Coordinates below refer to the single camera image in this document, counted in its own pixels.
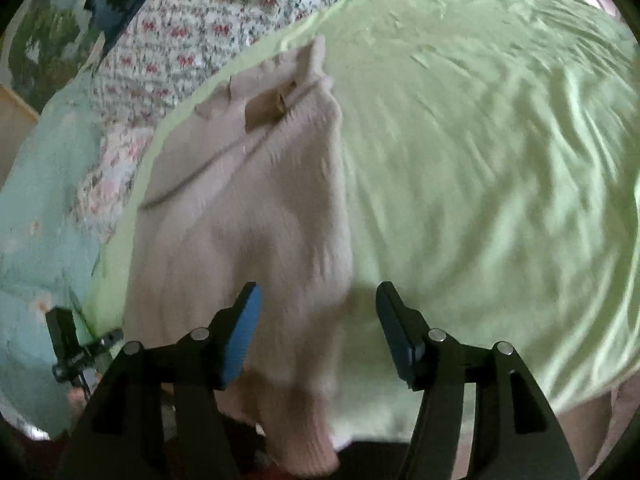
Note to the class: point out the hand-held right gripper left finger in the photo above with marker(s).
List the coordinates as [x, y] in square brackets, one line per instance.
[243, 332]

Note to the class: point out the light green bed sheet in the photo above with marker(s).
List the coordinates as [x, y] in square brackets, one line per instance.
[475, 170]

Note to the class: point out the beige knit sweater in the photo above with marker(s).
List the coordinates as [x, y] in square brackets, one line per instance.
[240, 220]

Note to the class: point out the light blue printed blanket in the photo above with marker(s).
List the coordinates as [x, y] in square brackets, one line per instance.
[45, 220]

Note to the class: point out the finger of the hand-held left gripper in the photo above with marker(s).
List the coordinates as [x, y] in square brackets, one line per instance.
[75, 350]

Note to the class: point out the floral patterned quilt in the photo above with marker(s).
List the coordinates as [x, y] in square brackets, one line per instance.
[190, 35]

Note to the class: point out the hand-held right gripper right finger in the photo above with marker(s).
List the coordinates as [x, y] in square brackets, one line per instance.
[397, 332]

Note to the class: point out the green printed cloth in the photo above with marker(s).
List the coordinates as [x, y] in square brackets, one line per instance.
[50, 35]

